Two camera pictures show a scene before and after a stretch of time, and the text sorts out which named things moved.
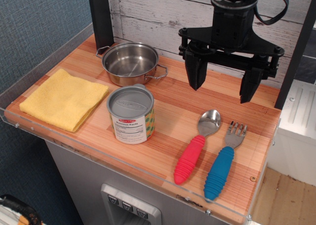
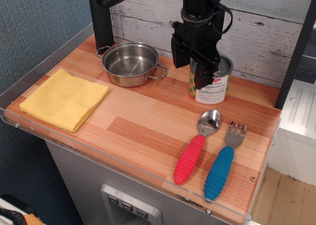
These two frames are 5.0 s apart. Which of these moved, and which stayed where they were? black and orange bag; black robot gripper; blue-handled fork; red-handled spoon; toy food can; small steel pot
Moved: black robot gripper; toy food can
Stayed: red-handled spoon; blue-handled fork; small steel pot; black and orange bag
